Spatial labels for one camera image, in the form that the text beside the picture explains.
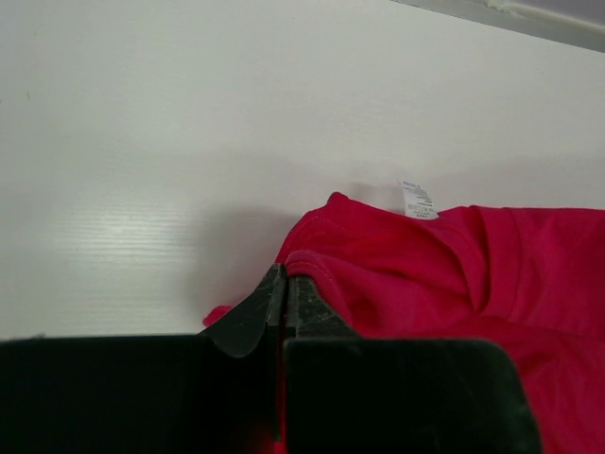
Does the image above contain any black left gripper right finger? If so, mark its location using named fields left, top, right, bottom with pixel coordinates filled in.
left=283, top=276, right=542, bottom=453

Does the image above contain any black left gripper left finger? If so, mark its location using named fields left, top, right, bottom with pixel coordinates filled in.
left=1, top=265, right=286, bottom=453

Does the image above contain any red t shirt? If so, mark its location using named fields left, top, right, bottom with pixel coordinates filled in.
left=202, top=191, right=605, bottom=454

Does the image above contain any white care label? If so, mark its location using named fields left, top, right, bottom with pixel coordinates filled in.
left=400, top=181, right=439, bottom=220

